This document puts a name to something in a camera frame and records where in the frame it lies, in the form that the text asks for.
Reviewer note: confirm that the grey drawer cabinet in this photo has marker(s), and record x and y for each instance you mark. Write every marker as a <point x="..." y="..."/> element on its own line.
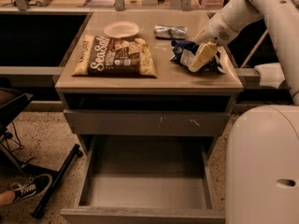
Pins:
<point x="174" y="88"/>

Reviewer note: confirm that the blue chip bag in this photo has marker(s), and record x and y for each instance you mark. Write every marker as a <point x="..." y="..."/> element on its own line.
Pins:
<point x="185" y="50"/>

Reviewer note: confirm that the silver foil snack wrapper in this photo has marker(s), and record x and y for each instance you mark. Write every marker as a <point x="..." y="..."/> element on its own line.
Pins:
<point x="170" y="32"/>

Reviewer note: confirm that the black white sneaker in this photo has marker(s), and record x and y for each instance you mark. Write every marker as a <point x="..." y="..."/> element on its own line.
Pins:
<point x="34" y="187"/>

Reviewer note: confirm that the white curved base cover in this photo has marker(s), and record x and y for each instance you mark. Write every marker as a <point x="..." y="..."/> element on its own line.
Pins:
<point x="271" y="75"/>

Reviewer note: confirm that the white stick with black tip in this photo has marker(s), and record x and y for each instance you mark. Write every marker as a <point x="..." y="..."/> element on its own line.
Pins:
<point x="259" y="42"/>

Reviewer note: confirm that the sea salt cracker bag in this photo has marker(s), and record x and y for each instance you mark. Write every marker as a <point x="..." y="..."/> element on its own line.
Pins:
<point x="105" y="56"/>

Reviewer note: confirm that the open grey middle drawer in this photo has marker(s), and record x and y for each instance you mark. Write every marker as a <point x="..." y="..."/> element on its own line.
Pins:
<point x="146" y="180"/>

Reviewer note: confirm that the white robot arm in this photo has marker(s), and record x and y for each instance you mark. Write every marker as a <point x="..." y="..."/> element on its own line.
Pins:
<point x="262" y="161"/>

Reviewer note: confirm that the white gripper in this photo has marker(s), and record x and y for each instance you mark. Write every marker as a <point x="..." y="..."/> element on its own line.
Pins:
<point x="217" y="32"/>

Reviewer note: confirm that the closed grey top drawer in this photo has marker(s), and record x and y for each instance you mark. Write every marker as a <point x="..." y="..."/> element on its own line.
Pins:
<point x="159" y="123"/>

